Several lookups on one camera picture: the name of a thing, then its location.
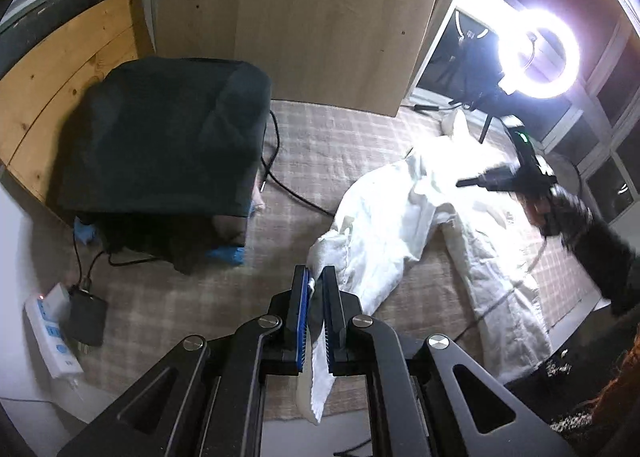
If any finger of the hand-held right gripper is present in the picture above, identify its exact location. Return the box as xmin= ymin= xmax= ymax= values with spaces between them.
xmin=456 ymin=162 xmax=523 ymax=190

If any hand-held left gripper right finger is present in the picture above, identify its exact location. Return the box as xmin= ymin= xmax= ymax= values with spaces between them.
xmin=321 ymin=264 xmax=576 ymax=457

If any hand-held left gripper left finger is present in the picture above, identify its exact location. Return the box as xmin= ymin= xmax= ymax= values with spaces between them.
xmin=56 ymin=264 xmax=312 ymax=457

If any white garment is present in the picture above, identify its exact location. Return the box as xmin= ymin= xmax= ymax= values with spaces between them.
xmin=295 ymin=114 xmax=553 ymax=425

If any person's right hand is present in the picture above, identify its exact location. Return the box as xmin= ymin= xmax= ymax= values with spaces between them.
xmin=522 ymin=184 xmax=593 ymax=250

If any black tripod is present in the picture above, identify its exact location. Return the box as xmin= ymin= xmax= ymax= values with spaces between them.
xmin=450 ymin=87 xmax=531 ymax=145

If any black power adapter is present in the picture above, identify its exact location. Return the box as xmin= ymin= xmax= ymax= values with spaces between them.
xmin=65 ymin=287 xmax=108 ymax=348

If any light wooden panel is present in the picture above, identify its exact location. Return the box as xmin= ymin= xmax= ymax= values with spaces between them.
xmin=150 ymin=0 xmax=446 ymax=118

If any white power strip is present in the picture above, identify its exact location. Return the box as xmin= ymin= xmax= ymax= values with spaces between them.
xmin=25 ymin=282 xmax=85 ymax=380

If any black drawstring cord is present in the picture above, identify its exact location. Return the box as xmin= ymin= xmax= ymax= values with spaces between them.
xmin=257 ymin=110 xmax=336 ymax=218

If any black power cable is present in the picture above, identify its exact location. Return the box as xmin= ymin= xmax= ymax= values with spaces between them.
xmin=70 ymin=232 xmax=168 ymax=290

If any pine bed frame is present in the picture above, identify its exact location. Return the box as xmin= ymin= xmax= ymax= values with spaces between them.
xmin=0 ymin=0 xmax=156 ymax=208

